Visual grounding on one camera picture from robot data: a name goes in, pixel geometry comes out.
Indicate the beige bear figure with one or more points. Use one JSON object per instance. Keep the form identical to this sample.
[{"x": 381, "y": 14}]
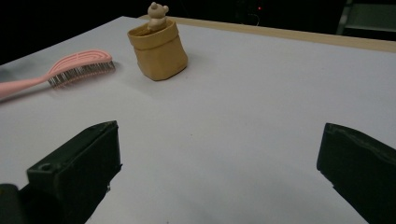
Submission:
[{"x": 157, "y": 16}]

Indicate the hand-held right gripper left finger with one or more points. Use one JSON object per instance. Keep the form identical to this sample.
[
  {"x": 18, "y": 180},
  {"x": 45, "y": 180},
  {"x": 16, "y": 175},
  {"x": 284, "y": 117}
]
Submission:
[{"x": 74, "y": 165}]

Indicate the pink hairbrush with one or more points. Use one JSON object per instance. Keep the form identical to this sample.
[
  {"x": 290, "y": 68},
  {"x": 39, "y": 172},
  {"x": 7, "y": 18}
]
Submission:
[{"x": 81, "y": 59}]

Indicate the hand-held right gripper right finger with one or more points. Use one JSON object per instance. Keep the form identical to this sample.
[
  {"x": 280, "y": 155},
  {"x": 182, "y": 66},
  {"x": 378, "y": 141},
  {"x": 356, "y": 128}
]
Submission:
[{"x": 361, "y": 168}]

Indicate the grey metal stand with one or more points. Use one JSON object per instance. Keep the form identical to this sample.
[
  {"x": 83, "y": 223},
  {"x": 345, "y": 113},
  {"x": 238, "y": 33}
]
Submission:
[{"x": 367, "y": 21}]

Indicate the tan bag-shaped holder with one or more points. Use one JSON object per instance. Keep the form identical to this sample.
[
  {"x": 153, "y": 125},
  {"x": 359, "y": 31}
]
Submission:
[{"x": 162, "y": 56}]

